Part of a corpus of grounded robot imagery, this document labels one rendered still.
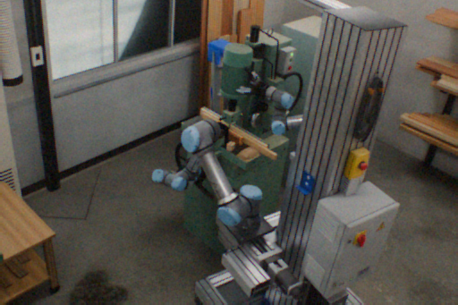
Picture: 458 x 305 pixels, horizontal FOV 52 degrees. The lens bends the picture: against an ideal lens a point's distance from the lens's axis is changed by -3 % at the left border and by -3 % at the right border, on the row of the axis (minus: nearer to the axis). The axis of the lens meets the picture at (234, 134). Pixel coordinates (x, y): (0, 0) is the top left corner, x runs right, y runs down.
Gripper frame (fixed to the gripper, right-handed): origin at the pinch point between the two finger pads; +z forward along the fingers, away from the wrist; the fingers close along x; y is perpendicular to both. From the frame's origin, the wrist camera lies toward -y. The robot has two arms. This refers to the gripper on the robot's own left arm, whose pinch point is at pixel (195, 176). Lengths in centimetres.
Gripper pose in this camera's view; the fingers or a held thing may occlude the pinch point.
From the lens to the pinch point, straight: 296.1
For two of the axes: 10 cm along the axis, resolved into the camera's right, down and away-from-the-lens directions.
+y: -4.3, 8.9, 1.2
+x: 7.2, 4.2, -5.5
